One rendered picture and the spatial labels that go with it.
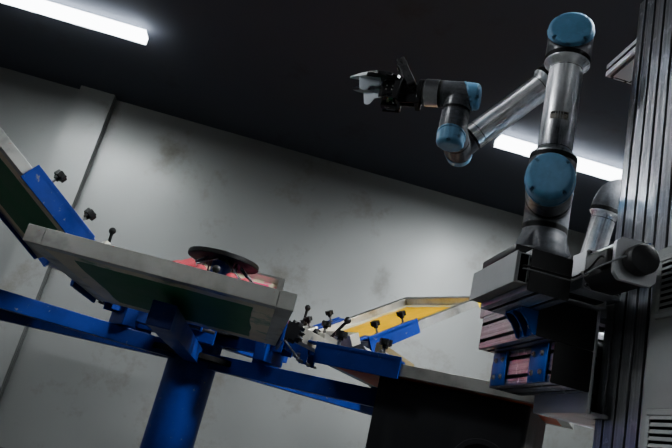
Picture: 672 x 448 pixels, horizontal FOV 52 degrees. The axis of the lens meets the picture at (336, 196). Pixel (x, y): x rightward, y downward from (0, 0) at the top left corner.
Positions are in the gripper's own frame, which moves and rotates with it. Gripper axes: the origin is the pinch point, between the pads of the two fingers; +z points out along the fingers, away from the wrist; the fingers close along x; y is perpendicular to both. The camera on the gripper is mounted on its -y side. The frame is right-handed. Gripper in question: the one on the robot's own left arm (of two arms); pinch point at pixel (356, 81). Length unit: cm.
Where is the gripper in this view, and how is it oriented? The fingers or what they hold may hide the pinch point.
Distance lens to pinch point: 197.8
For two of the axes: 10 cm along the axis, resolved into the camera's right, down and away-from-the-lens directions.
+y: -2.6, 8.6, -4.4
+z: -9.4, -1.2, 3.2
